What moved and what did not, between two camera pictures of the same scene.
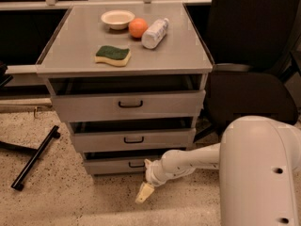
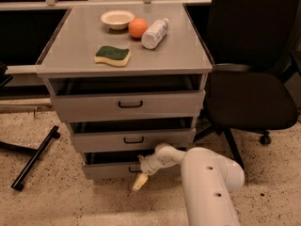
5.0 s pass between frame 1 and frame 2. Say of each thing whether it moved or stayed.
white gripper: moved
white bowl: stayed
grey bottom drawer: moved
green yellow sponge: stayed
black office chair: stayed
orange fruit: stayed
